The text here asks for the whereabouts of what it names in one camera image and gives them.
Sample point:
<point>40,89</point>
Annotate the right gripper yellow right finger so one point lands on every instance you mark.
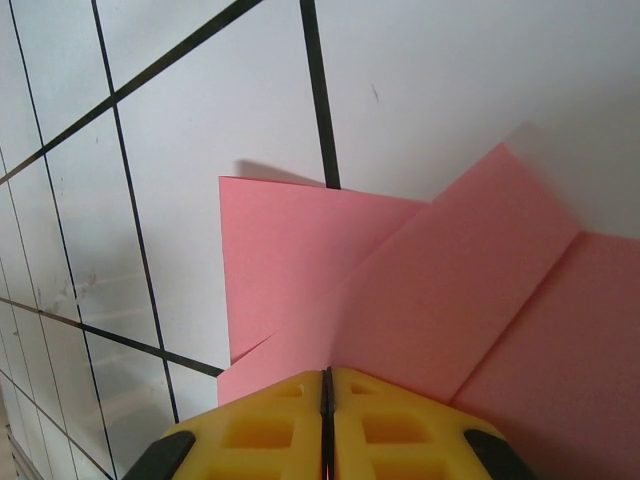
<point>400,440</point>

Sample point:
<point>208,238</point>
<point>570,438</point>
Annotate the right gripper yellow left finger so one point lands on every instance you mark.
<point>260,440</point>

